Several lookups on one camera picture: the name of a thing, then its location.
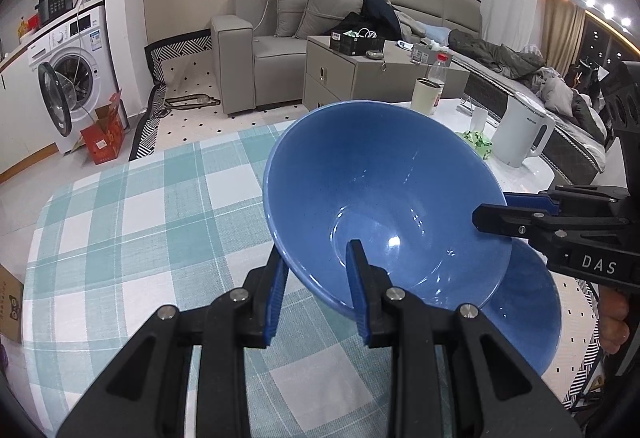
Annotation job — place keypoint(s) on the black patterned rug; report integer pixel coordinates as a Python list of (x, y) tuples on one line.
[(170, 51)]

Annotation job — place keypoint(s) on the cream tumbler cup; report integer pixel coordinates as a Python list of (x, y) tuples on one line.
[(425, 98)]

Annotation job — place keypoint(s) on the person's right hand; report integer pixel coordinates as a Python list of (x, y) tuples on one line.
[(615, 318)]

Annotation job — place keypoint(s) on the red cardboard box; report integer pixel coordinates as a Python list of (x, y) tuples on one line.
[(102, 143)]

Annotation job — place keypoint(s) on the bed with grey bedding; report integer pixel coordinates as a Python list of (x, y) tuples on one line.
[(500, 53)]

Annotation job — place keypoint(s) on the black pressure cooker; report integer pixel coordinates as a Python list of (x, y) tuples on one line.
[(55, 3)]

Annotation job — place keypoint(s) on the grey cushion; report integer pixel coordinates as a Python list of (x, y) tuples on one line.
[(325, 11), (290, 8)]

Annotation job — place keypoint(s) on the red container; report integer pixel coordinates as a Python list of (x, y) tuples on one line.
[(33, 22)]

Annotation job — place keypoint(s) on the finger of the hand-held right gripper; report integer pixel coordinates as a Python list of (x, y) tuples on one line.
[(500, 218), (530, 200)]

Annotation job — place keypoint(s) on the white washing machine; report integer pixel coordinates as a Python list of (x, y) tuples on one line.
[(85, 63)]

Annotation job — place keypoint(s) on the green tissue pack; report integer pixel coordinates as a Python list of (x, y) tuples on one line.
[(477, 146)]

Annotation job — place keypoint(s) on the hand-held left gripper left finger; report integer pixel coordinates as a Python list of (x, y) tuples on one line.
[(274, 313)]

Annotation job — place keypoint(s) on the grey side cabinet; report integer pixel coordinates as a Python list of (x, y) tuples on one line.
[(340, 78)]

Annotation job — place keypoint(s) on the plastic bottle red label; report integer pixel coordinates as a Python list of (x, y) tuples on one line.
[(440, 71)]

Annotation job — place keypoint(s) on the black box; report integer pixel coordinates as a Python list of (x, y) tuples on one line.
[(350, 46)]

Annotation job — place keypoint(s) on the white side table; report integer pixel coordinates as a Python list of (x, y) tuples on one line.
[(520, 178)]

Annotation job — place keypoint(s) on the yellow bottle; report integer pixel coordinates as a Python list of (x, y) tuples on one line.
[(21, 28)]

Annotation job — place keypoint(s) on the grey sofa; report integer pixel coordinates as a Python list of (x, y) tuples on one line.
[(235, 58)]

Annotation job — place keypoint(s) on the white electric kettle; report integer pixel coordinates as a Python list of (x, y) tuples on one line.
[(520, 133)]

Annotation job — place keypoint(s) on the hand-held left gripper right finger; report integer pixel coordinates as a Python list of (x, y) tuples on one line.
[(356, 288)]

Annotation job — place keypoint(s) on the brown cardboard box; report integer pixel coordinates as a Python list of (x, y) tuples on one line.
[(10, 303)]

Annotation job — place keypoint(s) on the teal checked tablecloth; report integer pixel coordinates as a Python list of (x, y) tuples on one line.
[(150, 238)]

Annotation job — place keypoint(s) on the dark jacket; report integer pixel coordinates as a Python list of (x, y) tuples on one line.
[(380, 13)]

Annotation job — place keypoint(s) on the white lower cabinets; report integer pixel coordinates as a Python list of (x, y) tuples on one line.
[(15, 118)]

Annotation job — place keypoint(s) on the beige curtain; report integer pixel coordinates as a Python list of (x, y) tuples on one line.
[(562, 33)]

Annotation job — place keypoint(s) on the blue bowl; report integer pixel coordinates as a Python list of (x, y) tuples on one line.
[(530, 318), (390, 178)]

